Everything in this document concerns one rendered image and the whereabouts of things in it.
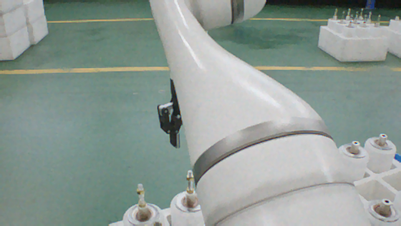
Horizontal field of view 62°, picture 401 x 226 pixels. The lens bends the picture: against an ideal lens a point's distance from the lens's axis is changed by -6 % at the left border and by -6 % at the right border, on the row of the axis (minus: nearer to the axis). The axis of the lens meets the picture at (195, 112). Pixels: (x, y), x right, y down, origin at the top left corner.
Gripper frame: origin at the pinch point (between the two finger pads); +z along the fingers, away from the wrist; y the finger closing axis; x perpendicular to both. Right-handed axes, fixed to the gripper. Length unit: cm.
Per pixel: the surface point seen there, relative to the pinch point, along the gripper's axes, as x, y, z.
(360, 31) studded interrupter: -84, -207, 22
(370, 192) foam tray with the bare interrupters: 18, -55, 30
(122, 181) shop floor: -47, 0, 43
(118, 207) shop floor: -34, 7, 43
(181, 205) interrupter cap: 0.7, 2.8, 17.7
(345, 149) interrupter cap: 8, -51, 18
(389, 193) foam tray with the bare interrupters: 24, -55, 26
